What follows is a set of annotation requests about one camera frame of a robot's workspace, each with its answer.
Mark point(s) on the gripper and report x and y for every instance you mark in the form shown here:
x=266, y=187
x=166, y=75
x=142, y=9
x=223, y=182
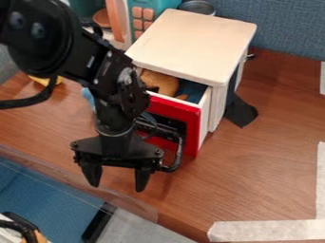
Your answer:
x=120, y=148

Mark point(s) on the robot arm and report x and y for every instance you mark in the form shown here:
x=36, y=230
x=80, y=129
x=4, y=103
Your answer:
x=63, y=47

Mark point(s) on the drawer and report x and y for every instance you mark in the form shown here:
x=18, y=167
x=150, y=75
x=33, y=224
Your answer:
x=177, y=110

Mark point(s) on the brown plush toy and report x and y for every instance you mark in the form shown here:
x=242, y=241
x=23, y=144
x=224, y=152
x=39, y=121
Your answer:
x=163, y=83

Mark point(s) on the yellow toy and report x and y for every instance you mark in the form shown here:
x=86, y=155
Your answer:
x=45, y=81

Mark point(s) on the black cloth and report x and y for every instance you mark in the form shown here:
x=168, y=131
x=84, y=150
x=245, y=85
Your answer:
x=241, y=110

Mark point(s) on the cabinet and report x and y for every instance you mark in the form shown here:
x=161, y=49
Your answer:
x=194, y=44

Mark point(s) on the brown bowl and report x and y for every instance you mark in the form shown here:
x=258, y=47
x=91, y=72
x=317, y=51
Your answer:
x=102, y=18

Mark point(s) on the silver bowl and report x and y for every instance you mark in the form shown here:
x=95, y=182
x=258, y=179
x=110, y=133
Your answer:
x=198, y=7

